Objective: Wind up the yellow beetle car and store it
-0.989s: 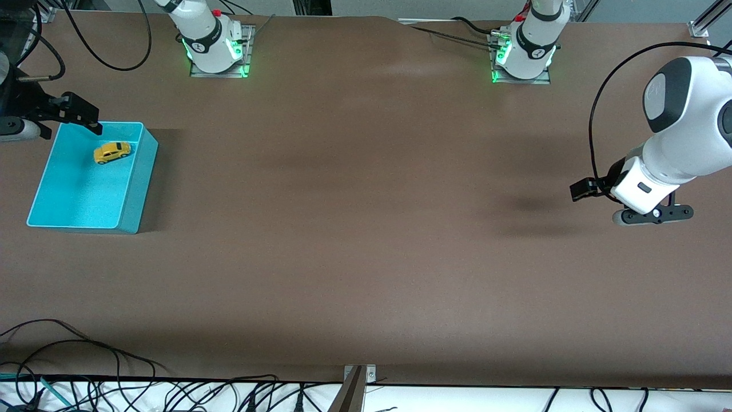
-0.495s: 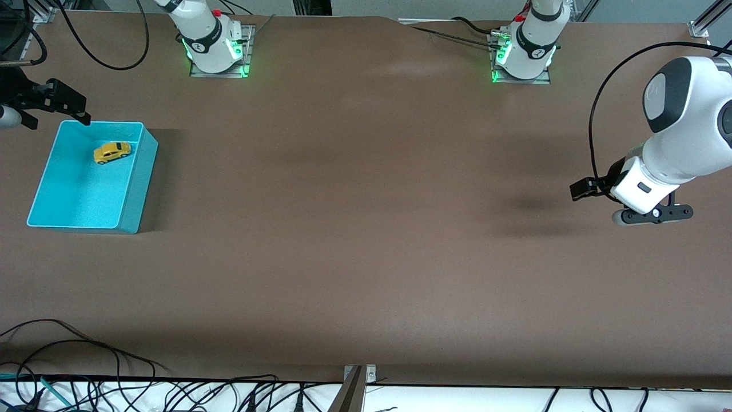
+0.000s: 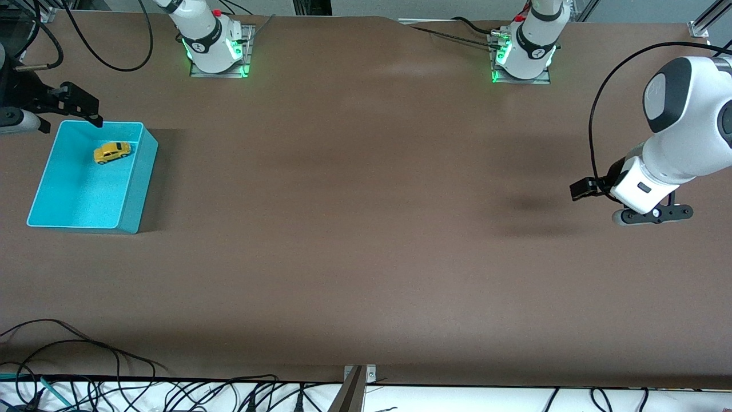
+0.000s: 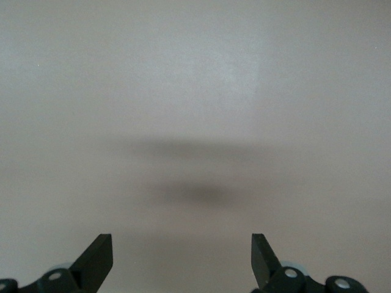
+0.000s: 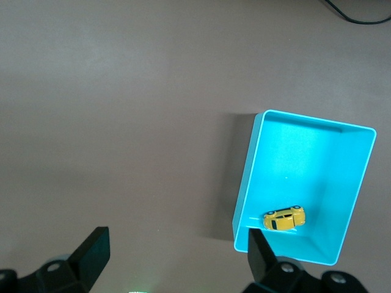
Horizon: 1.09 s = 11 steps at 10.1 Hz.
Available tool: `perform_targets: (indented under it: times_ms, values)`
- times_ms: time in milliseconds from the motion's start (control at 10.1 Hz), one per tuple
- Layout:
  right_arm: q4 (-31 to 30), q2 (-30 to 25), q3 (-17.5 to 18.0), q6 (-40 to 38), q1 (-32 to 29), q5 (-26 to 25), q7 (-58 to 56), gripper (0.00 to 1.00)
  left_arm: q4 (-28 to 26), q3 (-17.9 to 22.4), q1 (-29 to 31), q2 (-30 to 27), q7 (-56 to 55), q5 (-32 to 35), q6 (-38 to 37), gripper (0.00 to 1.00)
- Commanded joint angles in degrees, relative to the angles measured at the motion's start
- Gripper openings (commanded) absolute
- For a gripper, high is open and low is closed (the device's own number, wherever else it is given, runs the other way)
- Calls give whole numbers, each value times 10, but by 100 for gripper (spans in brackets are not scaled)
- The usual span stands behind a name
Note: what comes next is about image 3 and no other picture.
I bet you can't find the black frame post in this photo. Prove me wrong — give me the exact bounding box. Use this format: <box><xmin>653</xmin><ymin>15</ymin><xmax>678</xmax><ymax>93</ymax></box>
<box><xmin>293</xmin><ymin>0</ymin><xmax>332</xmax><ymax>17</ymax></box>

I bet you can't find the teal cable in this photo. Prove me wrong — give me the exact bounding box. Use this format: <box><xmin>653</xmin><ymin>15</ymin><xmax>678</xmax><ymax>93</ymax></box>
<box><xmin>0</xmin><ymin>372</ymin><xmax>72</xmax><ymax>408</ymax></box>

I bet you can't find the black braided base cable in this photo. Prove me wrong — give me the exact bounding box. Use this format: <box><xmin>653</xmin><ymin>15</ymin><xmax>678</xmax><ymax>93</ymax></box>
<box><xmin>409</xmin><ymin>25</ymin><xmax>499</xmax><ymax>50</ymax></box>

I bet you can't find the turquoise plastic bin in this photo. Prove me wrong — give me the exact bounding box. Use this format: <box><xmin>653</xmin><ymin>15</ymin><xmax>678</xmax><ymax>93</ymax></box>
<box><xmin>26</xmin><ymin>120</ymin><xmax>159</xmax><ymax>235</ymax></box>

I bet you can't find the yellow beetle toy car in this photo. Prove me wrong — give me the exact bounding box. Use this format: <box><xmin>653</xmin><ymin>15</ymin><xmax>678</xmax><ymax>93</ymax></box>
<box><xmin>93</xmin><ymin>141</ymin><xmax>132</xmax><ymax>165</ymax></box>

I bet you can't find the dark grey metal post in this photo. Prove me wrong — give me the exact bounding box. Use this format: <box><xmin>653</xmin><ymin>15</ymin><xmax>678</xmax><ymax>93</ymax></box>
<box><xmin>328</xmin><ymin>366</ymin><xmax>367</xmax><ymax>412</ymax></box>

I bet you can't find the black cable with metal connector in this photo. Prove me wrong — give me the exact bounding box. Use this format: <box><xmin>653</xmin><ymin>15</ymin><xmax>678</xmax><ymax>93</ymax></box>
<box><xmin>17</xmin><ymin>0</ymin><xmax>63</xmax><ymax>72</ymax></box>

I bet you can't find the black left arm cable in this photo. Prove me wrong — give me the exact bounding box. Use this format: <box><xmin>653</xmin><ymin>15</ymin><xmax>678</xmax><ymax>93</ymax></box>
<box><xmin>589</xmin><ymin>41</ymin><xmax>732</xmax><ymax>198</ymax></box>

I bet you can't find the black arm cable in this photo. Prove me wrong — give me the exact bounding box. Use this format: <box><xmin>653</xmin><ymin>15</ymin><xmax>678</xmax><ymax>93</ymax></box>
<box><xmin>589</xmin><ymin>41</ymin><xmax>732</xmax><ymax>198</ymax></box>
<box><xmin>67</xmin><ymin>0</ymin><xmax>154</xmax><ymax>72</ymax></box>

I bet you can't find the small metal bracket plate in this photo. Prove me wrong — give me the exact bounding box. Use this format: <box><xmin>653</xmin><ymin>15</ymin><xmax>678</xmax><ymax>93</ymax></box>
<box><xmin>344</xmin><ymin>365</ymin><xmax>377</xmax><ymax>384</ymax></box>

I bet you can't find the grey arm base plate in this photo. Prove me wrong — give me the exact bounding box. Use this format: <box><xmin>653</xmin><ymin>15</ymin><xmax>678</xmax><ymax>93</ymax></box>
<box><xmin>488</xmin><ymin>31</ymin><xmax>553</xmax><ymax>86</ymax></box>
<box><xmin>189</xmin><ymin>24</ymin><xmax>256</xmax><ymax>78</ymax></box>

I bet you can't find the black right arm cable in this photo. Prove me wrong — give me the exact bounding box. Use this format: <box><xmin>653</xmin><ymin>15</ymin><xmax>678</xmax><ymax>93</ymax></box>
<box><xmin>67</xmin><ymin>0</ymin><xmax>154</xmax><ymax>72</ymax></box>

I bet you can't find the black smooth base cable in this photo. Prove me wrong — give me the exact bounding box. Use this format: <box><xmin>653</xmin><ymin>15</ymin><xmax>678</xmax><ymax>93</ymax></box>
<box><xmin>451</xmin><ymin>16</ymin><xmax>510</xmax><ymax>34</ymax></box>

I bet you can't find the black loose cable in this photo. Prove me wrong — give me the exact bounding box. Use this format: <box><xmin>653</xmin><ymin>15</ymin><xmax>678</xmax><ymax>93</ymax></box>
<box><xmin>0</xmin><ymin>340</ymin><xmax>156</xmax><ymax>379</ymax></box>
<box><xmin>0</xmin><ymin>319</ymin><xmax>169</xmax><ymax>373</ymax></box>

